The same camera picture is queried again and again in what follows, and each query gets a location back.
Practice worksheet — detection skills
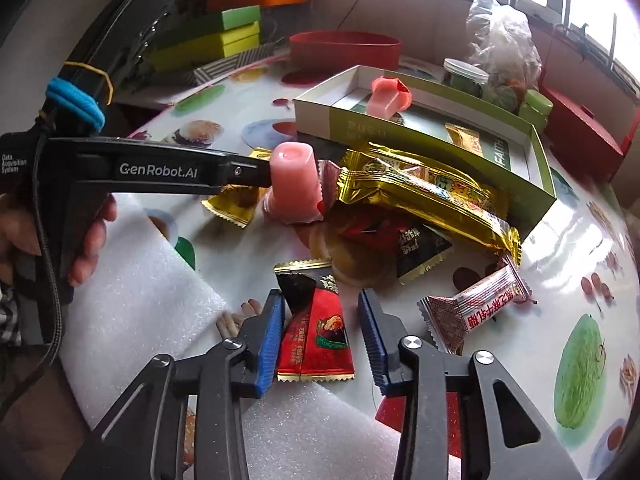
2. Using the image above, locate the pink wrapped candy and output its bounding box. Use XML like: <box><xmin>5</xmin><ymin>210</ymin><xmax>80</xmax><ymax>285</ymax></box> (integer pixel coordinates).
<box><xmin>371</xmin><ymin>76</ymin><xmax>414</xmax><ymax>121</ymax></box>

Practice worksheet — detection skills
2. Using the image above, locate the blue hair tie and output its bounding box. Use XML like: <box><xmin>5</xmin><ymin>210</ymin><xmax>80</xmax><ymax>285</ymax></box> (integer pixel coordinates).
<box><xmin>46</xmin><ymin>77</ymin><xmax>107</xmax><ymax>128</ymax></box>

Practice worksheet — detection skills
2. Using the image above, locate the pink jelly cup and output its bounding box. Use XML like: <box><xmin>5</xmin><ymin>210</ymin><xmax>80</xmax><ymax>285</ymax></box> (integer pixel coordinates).
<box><xmin>262</xmin><ymin>142</ymin><xmax>326</xmax><ymax>225</ymax></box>

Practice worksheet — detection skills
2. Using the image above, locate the yellow-green box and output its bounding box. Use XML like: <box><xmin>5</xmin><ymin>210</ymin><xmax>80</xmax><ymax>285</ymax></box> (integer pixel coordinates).
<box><xmin>145</xmin><ymin>21</ymin><xmax>262</xmax><ymax>73</ymax></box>

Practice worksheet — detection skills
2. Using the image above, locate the long gold snack packet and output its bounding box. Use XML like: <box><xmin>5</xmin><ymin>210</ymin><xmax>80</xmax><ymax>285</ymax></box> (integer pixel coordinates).
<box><xmin>336</xmin><ymin>141</ymin><xmax>523</xmax><ymax>267</ymax></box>

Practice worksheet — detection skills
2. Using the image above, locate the red and black snack packet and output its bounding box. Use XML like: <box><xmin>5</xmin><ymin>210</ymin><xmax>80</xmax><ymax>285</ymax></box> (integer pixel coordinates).
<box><xmin>274</xmin><ymin>259</ymin><xmax>356</xmax><ymax>383</ymax></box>
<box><xmin>332</xmin><ymin>210</ymin><xmax>455</xmax><ymax>281</ymax></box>

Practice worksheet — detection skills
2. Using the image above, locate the black and white striped box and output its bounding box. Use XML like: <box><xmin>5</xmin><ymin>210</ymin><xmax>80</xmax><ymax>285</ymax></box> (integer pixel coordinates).
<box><xmin>192</xmin><ymin>42</ymin><xmax>291</xmax><ymax>86</ymax></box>

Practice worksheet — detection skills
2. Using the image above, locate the clear plastic bag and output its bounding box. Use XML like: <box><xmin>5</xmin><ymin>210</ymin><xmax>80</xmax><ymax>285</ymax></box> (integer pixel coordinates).
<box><xmin>465</xmin><ymin>0</ymin><xmax>545</xmax><ymax>111</ymax></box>

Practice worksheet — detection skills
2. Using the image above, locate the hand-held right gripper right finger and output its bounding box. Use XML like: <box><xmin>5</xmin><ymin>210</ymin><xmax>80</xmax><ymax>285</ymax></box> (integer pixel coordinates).
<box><xmin>357</xmin><ymin>287</ymin><xmax>583</xmax><ymax>480</ymax></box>

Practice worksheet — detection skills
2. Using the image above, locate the small green jar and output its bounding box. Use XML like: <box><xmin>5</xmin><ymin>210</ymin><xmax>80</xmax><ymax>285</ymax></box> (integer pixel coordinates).
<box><xmin>517</xmin><ymin>89</ymin><xmax>555</xmax><ymax>123</ymax></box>

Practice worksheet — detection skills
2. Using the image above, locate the white and red snack packet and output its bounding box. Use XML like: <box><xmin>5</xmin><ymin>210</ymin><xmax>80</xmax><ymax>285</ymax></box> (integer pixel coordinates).
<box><xmin>417</xmin><ymin>262</ymin><xmax>532</xmax><ymax>356</ymax></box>

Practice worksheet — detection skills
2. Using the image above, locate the green and white cardboard box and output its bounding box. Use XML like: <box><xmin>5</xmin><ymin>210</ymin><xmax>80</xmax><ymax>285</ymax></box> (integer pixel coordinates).
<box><xmin>292</xmin><ymin>65</ymin><xmax>557</xmax><ymax>233</ymax></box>

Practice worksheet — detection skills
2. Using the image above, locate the white foam sheet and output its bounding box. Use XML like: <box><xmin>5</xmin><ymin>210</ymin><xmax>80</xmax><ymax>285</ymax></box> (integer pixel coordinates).
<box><xmin>60</xmin><ymin>192</ymin><xmax>461</xmax><ymax>480</ymax></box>

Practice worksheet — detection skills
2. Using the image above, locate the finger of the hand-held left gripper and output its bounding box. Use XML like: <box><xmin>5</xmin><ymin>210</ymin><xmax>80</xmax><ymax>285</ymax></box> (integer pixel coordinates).
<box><xmin>222</xmin><ymin>155</ymin><xmax>275</xmax><ymax>192</ymax></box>

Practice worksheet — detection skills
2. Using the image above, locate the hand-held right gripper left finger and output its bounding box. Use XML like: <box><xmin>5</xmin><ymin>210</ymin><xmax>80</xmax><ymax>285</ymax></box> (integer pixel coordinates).
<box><xmin>62</xmin><ymin>289</ymin><xmax>286</xmax><ymax>480</ymax></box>

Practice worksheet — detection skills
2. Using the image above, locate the black braided cable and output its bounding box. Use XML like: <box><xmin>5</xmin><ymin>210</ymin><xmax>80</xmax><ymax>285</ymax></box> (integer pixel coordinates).
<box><xmin>0</xmin><ymin>130</ymin><xmax>68</xmax><ymax>421</ymax></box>

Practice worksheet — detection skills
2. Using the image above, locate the dark red snack wrapper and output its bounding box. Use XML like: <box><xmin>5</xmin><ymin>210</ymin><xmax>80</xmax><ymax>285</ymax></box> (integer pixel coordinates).
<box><xmin>315</xmin><ymin>157</ymin><xmax>346</xmax><ymax>211</ymax></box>

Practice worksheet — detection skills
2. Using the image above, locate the person's left hand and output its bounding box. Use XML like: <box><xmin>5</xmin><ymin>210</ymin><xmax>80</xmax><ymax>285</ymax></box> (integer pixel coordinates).
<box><xmin>0</xmin><ymin>194</ymin><xmax>119</xmax><ymax>288</ymax></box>

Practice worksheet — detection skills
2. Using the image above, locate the red oval bowl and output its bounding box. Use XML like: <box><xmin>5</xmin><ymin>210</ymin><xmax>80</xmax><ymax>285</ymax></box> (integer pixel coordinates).
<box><xmin>289</xmin><ymin>30</ymin><xmax>404</xmax><ymax>73</ymax></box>

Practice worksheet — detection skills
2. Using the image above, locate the glass jar with white lid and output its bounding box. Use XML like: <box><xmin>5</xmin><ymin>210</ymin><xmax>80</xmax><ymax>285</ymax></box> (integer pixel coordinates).
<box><xmin>442</xmin><ymin>58</ymin><xmax>490</xmax><ymax>101</ymax></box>

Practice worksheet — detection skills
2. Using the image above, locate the red basket with lid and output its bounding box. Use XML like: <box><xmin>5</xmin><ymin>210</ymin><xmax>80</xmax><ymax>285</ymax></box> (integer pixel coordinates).
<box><xmin>537</xmin><ymin>82</ymin><xmax>640</xmax><ymax>181</ymax></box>

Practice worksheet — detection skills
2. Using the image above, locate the yellow snack packet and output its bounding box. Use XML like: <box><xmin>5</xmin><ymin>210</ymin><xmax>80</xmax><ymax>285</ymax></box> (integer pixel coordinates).
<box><xmin>445</xmin><ymin>122</ymin><xmax>485</xmax><ymax>157</ymax></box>
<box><xmin>201</xmin><ymin>147</ymin><xmax>273</xmax><ymax>229</ymax></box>

